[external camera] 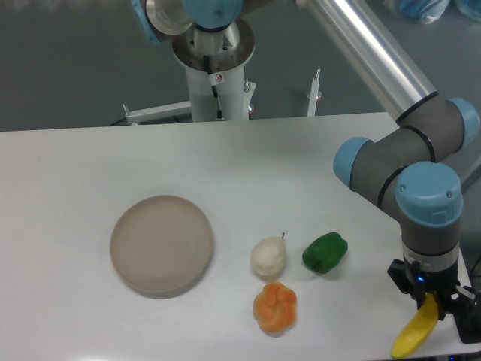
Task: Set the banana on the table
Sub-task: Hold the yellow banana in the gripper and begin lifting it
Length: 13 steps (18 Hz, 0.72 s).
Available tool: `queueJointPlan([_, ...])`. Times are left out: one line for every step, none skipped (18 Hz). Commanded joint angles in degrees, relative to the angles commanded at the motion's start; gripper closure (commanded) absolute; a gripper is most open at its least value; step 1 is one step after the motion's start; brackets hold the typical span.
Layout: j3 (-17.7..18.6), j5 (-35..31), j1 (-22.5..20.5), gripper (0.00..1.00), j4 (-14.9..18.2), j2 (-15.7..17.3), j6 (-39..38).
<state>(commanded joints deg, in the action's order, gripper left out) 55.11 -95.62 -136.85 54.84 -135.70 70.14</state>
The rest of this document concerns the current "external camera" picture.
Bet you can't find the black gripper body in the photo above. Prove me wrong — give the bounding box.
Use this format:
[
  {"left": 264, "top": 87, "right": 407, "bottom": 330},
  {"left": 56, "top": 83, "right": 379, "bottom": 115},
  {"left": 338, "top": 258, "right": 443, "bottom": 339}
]
[{"left": 387, "top": 259, "right": 460, "bottom": 296}]

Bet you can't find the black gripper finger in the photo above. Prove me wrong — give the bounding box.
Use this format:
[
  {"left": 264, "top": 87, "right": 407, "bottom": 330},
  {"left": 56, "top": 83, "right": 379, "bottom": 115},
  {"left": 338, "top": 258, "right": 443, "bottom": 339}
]
[
  {"left": 411, "top": 285, "right": 426, "bottom": 310},
  {"left": 437, "top": 285, "right": 476, "bottom": 320}
]

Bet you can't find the yellow banana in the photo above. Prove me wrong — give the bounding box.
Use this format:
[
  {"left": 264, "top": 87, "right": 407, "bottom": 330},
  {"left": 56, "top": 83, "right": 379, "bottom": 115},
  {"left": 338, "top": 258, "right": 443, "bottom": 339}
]
[{"left": 390, "top": 293, "right": 439, "bottom": 359}]

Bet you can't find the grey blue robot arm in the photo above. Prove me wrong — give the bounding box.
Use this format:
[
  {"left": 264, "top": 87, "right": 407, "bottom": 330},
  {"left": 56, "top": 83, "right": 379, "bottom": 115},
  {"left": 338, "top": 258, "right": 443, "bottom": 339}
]
[{"left": 131, "top": 1, "right": 480, "bottom": 321}]

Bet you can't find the black device at edge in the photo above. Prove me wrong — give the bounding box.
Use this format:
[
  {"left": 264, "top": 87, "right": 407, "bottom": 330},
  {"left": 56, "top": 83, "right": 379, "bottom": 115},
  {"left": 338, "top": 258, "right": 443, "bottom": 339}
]
[{"left": 454, "top": 308, "right": 480, "bottom": 344}]

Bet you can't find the green bell pepper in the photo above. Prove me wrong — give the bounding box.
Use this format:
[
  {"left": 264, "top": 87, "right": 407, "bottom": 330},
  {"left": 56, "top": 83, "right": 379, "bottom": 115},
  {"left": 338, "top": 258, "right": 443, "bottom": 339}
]
[{"left": 301, "top": 232, "right": 348, "bottom": 275}]

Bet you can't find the orange knot bread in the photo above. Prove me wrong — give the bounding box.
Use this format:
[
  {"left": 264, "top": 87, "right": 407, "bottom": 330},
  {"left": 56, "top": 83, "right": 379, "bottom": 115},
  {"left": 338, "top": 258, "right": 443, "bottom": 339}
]
[{"left": 253, "top": 281, "right": 297, "bottom": 335}]

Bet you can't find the white pear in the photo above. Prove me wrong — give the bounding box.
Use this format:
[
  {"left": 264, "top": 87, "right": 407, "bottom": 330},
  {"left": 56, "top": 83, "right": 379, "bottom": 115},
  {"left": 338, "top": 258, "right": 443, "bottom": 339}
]
[{"left": 250, "top": 236, "right": 286, "bottom": 279}]

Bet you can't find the beige round plate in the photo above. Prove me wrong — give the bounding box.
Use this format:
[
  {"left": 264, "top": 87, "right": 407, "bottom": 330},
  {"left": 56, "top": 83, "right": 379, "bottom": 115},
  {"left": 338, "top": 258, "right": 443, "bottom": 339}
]
[{"left": 110, "top": 196, "right": 214, "bottom": 299}]

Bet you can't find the blue plastic bag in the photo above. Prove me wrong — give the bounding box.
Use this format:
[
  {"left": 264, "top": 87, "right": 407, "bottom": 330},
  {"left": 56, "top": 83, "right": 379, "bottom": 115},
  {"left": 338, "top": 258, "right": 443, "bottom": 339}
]
[{"left": 383, "top": 0, "right": 450, "bottom": 25}]

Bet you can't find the white right pedestal leg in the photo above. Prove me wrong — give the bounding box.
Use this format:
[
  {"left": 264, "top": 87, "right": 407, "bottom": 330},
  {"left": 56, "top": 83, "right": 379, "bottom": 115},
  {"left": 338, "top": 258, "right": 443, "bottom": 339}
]
[{"left": 307, "top": 68, "right": 322, "bottom": 117}]

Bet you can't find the white pedestal leg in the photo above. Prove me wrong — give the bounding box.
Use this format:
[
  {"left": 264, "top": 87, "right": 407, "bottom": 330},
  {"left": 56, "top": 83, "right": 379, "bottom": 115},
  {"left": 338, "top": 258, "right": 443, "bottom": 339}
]
[
  {"left": 307, "top": 68, "right": 322, "bottom": 117},
  {"left": 123, "top": 101, "right": 191, "bottom": 124}
]

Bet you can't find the black base cable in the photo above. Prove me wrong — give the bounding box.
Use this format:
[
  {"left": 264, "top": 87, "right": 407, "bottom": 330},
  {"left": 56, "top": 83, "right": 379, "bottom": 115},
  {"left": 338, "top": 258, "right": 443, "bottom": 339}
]
[{"left": 202, "top": 55, "right": 226, "bottom": 121}]

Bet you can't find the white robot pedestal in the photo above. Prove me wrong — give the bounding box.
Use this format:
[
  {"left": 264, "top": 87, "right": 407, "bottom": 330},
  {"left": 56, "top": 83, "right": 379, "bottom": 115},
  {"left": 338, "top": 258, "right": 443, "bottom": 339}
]
[{"left": 172, "top": 18, "right": 256, "bottom": 123}]

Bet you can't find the white left pedestal leg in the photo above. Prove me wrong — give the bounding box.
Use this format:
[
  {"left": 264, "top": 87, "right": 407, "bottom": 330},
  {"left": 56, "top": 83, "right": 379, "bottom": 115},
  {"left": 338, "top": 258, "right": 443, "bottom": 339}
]
[{"left": 123, "top": 101, "right": 191, "bottom": 124}]

